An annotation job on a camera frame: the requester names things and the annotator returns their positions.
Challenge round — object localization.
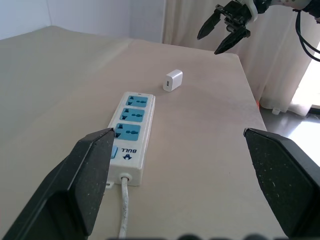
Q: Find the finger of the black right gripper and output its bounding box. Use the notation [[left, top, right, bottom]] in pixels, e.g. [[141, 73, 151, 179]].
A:
[[196, 10, 222, 41], [214, 26, 251, 55]]

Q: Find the white USB charger plug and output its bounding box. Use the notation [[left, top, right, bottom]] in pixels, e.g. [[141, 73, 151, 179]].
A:
[[163, 69, 184, 93]]

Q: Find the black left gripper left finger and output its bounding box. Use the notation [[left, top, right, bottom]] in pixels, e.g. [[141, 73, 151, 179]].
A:
[[0, 127, 116, 240]]

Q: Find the white power cable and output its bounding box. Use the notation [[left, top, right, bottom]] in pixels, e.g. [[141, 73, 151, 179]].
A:
[[118, 175, 131, 239]]

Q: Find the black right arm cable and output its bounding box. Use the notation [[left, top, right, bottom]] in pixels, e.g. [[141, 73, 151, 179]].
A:
[[295, 9, 320, 62]]

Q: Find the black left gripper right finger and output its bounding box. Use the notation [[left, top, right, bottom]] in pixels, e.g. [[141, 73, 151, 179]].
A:
[[243, 127, 320, 240]]

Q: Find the white power strip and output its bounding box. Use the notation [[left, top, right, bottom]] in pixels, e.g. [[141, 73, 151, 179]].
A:
[[104, 91, 156, 189]]

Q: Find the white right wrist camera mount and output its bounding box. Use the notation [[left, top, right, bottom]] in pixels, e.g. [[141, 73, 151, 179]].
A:
[[237, 0, 259, 24]]

